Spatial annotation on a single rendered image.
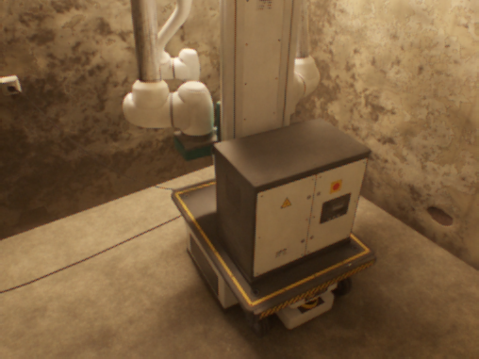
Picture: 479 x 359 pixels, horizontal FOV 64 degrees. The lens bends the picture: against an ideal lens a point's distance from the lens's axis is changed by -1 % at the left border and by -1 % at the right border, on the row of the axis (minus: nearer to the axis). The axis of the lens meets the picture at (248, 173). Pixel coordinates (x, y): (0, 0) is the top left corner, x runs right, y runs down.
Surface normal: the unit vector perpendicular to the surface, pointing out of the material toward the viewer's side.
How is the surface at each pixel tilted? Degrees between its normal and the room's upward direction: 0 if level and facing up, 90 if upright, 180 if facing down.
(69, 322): 0
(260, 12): 90
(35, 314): 0
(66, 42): 90
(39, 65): 90
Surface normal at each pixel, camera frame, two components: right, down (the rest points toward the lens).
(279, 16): 0.49, 0.49
